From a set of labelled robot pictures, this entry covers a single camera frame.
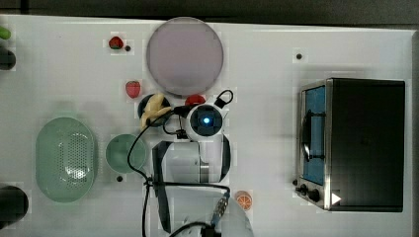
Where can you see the red ketchup bottle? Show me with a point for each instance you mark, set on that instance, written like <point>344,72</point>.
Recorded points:
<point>195,100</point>

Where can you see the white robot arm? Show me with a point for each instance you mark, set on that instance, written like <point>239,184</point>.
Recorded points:
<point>189,175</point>

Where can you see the green oval strainer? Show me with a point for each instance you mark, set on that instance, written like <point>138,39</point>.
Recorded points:
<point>65,159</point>

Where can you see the peeled toy banana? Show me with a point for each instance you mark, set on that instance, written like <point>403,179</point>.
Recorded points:
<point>154,111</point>

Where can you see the grey round plate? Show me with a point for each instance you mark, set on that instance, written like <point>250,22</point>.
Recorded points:
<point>184,56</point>

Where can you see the red toy strawberry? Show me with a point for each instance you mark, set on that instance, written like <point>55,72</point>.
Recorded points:
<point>133,89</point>

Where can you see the orange slice toy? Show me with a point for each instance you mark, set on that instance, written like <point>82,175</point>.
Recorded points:
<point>244,199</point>

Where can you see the green mug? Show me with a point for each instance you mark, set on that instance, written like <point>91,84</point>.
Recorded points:
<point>118,149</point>

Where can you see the small dark strawberry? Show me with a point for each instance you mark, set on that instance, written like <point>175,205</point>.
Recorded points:
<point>116,43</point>

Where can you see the silver toaster oven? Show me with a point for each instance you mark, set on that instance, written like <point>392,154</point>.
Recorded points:
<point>351,144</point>

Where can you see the green object at edge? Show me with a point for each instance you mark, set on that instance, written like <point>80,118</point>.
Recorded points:
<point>5,34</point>

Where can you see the black cylinder post upper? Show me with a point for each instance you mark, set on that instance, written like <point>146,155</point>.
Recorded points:
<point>7,59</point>

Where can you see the black cylinder post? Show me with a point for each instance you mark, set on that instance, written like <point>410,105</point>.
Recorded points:
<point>14,205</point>
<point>7,59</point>

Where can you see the black cylinder post lower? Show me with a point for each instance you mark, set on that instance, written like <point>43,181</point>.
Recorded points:
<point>14,205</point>

